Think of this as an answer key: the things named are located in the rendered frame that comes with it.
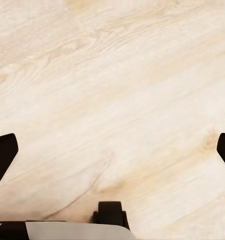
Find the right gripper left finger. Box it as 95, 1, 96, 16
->
0, 133, 19, 181

